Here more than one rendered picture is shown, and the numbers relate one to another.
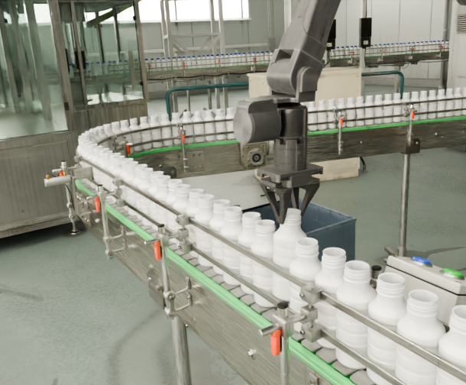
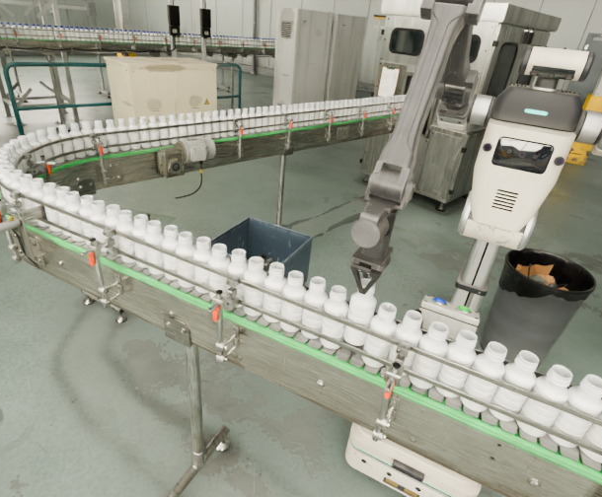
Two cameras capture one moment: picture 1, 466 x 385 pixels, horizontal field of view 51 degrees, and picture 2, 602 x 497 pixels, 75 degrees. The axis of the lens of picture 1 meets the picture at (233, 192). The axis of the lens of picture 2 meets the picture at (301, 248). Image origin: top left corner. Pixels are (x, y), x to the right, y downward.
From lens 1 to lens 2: 0.58 m
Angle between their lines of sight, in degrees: 34
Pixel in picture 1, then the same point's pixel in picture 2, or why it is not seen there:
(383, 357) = (458, 383)
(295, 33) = (401, 152)
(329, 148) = (231, 153)
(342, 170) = not seen: hidden behind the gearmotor
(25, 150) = not seen: outside the picture
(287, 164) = (380, 253)
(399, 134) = (280, 140)
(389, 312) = (469, 357)
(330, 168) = not seen: hidden behind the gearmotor
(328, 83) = (188, 75)
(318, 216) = (275, 234)
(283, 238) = (365, 305)
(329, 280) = (413, 335)
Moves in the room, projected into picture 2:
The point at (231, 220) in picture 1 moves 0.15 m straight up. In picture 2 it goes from (297, 285) to (303, 230)
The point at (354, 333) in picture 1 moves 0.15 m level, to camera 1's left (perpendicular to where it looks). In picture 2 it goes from (434, 369) to (384, 395)
